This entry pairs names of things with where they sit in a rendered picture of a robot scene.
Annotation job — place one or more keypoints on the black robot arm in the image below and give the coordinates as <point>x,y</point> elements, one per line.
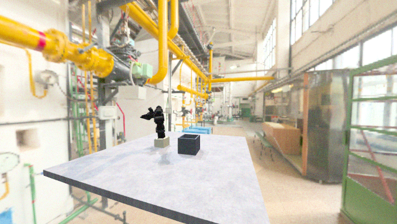
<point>159,120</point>

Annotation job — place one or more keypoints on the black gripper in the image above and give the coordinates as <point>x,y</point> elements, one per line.
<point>147,116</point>

